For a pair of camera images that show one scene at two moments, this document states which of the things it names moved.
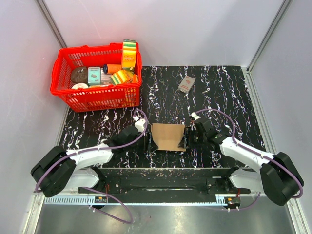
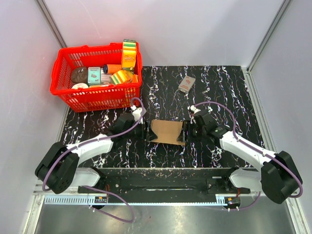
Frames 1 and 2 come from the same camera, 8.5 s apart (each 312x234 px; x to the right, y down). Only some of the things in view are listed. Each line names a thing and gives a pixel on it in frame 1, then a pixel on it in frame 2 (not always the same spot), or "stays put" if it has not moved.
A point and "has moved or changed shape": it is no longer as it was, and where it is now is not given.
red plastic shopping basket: x=97 y=77 stays put
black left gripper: x=148 y=145 → x=147 y=134
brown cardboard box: x=167 y=137 has moved or changed shape
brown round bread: x=79 y=75 stays put
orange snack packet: x=135 y=78 stays put
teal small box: x=94 y=75 stays put
